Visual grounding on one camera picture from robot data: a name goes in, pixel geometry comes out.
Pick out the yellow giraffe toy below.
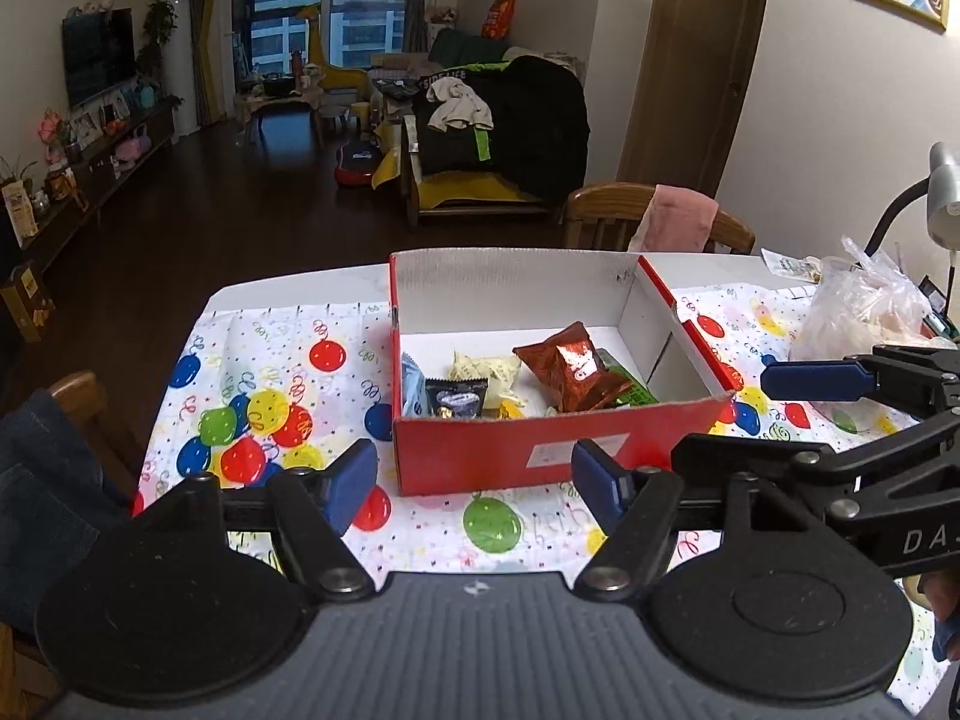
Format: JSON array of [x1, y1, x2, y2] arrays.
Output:
[[293, 1, 371, 96]]

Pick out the yellow snack packet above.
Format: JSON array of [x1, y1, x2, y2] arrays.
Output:
[[498, 398, 526, 419]]

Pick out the brown cardboard box on floor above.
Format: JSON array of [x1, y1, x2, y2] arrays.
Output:
[[2, 262, 55, 343]]

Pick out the dark sofa with clothes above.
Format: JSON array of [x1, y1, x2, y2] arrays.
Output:
[[371, 28, 590, 223]]

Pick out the light blue snack packet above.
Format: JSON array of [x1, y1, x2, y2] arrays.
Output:
[[400, 353, 430, 418]]

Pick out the black television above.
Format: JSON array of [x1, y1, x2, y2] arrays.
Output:
[[60, 8, 137, 109]]

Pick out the pink towel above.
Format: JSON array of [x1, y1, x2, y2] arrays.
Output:
[[628, 184, 719, 254]]

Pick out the small dark coffee table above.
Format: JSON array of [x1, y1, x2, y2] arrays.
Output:
[[235, 88, 324, 153]]

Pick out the low dark tv console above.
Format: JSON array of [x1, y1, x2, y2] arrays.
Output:
[[2, 101, 174, 278]]

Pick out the black purple snack packet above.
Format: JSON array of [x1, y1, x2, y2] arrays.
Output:
[[425, 379, 488, 419]]

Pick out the white garment on sofa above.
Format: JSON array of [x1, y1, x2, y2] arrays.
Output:
[[427, 76, 493, 132]]

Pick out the green snack packet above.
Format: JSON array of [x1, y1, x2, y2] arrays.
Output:
[[597, 348, 658, 408]]

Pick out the wooden chair with backrest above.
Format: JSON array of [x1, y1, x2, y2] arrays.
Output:
[[563, 182, 755, 255]]

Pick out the red cardboard box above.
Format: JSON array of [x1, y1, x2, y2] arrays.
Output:
[[389, 249, 737, 496]]

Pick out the brown foil snack packet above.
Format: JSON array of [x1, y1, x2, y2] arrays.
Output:
[[512, 322, 628, 413]]

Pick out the clear plastic bag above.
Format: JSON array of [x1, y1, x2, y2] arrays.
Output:
[[789, 236, 955, 361]]

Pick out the left wooden chair with jeans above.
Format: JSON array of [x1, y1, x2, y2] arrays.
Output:
[[2, 371, 145, 718]]

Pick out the cream white snack packet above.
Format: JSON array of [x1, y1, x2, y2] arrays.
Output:
[[449, 351, 524, 411]]

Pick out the operator hand blue sleeve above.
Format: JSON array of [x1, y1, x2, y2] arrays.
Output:
[[918, 567, 960, 661]]

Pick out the grey desk lamp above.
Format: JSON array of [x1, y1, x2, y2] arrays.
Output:
[[866, 142, 960, 312]]

